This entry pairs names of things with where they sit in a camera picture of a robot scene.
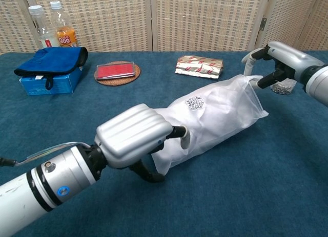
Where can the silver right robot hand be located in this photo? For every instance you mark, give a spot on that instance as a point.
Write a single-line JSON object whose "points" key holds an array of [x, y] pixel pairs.
{"points": [[292, 59]]}

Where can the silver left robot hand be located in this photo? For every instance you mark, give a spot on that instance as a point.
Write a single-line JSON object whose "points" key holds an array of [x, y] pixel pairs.
{"points": [[130, 134]]}

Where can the translucent white plastic bag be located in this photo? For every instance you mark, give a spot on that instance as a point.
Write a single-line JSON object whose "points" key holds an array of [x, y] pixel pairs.
{"points": [[225, 114]]}

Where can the white garment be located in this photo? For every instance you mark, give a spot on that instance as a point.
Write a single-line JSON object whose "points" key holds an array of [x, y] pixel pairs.
{"points": [[217, 104]]}

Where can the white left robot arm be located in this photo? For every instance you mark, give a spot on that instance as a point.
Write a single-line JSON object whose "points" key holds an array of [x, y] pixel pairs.
{"points": [[25, 191]]}

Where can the small clear round jar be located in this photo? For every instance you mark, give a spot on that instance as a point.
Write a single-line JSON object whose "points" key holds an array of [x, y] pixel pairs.
{"points": [[282, 89]]}

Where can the black screen hinge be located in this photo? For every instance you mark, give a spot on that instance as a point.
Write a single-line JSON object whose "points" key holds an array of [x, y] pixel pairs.
{"points": [[264, 24]]}

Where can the red card on coaster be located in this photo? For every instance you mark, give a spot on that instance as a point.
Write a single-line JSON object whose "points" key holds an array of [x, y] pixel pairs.
{"points": [[118, 82]]}

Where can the clear case with red insert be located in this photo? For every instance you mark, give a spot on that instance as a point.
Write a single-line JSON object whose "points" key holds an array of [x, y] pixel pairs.
{"points": [[115, 70]]}

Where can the blue cardboard box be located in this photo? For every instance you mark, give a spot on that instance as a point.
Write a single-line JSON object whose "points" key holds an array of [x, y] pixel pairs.
{"points": [[59, 84]]}

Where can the woven folding screen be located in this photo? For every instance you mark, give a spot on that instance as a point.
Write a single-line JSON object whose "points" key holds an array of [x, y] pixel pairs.
{"points": [[205, 17]]}

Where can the blue towel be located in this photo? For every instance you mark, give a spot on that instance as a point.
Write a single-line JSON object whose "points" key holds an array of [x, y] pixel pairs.
{"points": [[51, 60]]}

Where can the orange juice bottle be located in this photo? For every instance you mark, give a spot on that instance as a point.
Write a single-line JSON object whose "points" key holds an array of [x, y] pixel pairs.
{"points": [[66, 37]]}

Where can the blue felt table cover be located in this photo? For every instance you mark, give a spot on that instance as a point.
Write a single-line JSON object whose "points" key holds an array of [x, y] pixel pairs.
{"points": [[230, 196]]}

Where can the clear water bottle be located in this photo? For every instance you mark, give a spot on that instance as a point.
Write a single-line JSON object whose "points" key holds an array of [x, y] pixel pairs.
{"points": [[42, 27]]}

